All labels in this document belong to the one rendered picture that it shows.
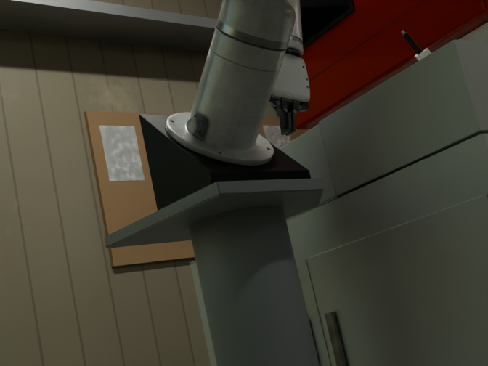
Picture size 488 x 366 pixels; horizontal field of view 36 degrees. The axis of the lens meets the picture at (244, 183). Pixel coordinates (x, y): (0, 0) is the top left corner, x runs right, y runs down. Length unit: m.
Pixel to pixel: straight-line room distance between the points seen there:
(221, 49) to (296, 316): 0.43
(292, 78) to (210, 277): 0.56
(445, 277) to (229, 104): 0.43
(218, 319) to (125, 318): 2.57
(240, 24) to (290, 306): 0.44
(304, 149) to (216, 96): 0.31
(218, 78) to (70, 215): 2.58
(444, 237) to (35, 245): 2.64
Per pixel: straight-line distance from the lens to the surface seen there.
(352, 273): 1.38
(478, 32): 1.98
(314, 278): 1.47
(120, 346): 3.73
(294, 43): 1.62
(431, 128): 1.22
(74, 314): 3.64
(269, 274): 1.18
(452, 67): 1.19
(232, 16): 1.20
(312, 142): 1.44
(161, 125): 1.28
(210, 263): 1.20
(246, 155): 1.24
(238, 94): 1.21
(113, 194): 3.85
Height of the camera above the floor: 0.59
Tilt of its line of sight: 12 degrees up
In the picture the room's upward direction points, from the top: 12 degrees counter-clockwise
